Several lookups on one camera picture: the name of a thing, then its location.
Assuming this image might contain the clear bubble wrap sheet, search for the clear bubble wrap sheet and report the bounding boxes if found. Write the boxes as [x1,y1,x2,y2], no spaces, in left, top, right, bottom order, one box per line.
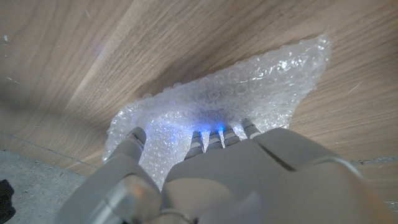
[102,34,332,190]

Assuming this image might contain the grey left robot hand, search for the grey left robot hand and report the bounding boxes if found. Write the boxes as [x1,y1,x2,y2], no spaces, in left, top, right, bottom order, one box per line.
[52,118,398,224]

